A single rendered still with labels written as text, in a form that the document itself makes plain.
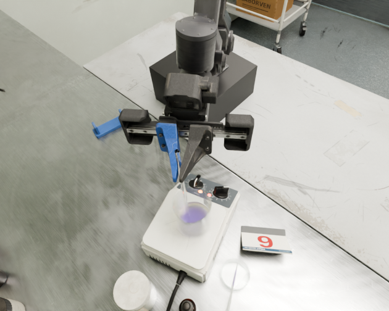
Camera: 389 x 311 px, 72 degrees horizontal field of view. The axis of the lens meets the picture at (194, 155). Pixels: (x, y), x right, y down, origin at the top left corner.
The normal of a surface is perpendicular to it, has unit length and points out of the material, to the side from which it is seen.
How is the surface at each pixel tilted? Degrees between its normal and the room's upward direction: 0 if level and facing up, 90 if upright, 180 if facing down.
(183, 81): 23
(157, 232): 0
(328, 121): 0
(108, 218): 0
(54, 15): 90
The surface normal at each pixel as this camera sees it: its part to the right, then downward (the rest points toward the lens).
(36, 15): 0.73, 0.53
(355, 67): -0.05, -0.58
